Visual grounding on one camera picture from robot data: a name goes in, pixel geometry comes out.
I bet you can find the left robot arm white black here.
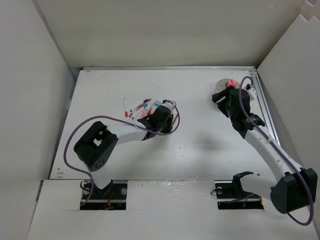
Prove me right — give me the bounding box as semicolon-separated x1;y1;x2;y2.
73;100;176;199

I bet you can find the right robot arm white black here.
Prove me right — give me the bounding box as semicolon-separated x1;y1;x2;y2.
212;86;318;214

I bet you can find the white round divided container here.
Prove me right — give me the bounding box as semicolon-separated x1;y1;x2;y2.
213;78;229;94

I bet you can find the blue highlighter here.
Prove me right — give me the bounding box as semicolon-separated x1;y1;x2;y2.
153;100;162;107

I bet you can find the purple capped pen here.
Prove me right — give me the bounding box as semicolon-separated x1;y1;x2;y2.
130;98;152;112

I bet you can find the white red pen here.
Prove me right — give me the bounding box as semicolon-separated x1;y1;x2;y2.
123;98;129;118

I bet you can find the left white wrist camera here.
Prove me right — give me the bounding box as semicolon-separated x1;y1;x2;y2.
162;99;176;112

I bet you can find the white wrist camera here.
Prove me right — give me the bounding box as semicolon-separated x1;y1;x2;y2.
245;83;257;101
162;99;176;112

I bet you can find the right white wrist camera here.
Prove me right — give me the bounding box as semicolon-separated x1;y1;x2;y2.
245;83;257;101

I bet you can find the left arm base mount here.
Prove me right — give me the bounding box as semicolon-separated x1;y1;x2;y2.
80;180;128;211

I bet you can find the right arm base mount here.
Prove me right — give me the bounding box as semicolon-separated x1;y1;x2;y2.
210;171;264;210

